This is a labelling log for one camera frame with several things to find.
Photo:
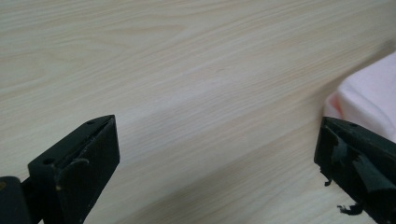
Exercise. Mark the pink cloth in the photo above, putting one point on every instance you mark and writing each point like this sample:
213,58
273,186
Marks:
370,93

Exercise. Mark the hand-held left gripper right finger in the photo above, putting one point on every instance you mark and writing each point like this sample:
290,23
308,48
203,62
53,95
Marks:
358,161

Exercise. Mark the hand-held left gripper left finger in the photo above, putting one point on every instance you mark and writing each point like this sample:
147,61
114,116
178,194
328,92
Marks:
84,174

